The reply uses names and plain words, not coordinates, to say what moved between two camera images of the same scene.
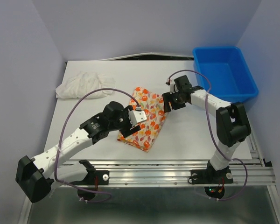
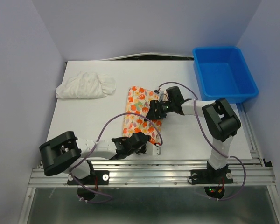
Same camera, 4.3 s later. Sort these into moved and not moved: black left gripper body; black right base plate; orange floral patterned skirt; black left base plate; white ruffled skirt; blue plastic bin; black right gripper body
Moved: orange floral patterned skirt; black right gripper body; black left gripper body
Not moved: blue plastic bin; white ruffled skirt; black left base plate; black right base plate
